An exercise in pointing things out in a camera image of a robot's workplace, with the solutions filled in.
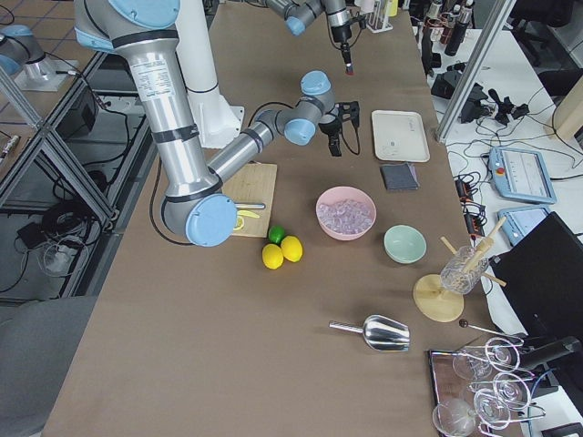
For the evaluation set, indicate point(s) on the wine glass rack tray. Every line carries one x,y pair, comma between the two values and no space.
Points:
481,390

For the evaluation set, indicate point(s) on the yellow-green cup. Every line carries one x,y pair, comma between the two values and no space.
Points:
391,8

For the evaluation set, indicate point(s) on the cream rabbit tray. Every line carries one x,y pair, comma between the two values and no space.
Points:
399,136

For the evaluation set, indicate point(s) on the steel muddler rod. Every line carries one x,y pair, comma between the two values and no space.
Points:
250,206

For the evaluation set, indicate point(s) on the black laptop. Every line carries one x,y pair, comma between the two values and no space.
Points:
543,275

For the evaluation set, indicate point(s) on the wooden cutting board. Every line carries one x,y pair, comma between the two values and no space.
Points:
254,183

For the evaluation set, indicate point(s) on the yellow lemon lower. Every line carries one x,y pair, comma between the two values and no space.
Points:
272,256

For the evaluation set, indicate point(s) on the wooden cup stand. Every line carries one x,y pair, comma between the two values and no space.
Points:
440,297

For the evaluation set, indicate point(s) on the pink-white cup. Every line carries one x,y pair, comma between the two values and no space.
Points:
366,6

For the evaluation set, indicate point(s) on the yellow lemon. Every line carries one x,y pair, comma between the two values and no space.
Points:
272,256
291,248

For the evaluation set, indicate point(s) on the clear glass on stand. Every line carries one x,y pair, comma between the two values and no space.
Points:
459,279

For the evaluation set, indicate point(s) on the green bowl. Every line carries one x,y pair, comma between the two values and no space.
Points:
404,244

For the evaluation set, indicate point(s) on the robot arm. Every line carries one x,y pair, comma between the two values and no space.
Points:
153,37
299,16

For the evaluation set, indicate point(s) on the blue teach pendant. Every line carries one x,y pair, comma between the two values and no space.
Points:
521,175
520,221

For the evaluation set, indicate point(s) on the yellow lemon upper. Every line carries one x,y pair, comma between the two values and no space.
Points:
291,248

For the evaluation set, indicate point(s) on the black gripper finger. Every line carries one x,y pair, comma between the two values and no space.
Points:
344,51
332,145
348,57
336,147

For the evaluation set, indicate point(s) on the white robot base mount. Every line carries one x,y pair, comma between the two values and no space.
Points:
218,121

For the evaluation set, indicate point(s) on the pile of clear ice cubes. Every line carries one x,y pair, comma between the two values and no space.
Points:
347,217

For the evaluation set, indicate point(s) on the pink bowl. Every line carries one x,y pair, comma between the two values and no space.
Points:
335,194

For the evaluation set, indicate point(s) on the lemon slice upper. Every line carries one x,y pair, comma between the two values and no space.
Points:
239,223

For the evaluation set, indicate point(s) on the white wire cup rack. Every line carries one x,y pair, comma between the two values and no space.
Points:
378,21

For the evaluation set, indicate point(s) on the aluminium frame post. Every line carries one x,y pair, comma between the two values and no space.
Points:
494,23

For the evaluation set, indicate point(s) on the grey folded cloth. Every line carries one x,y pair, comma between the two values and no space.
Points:
399,177

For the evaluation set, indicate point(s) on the steel ice scoop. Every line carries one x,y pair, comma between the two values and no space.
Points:
379,333

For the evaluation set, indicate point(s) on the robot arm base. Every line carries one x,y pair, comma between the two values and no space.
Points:
23,58

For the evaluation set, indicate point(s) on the green lime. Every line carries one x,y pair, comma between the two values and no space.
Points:
276,234

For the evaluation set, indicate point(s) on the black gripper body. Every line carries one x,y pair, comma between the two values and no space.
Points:
329,128
340,34

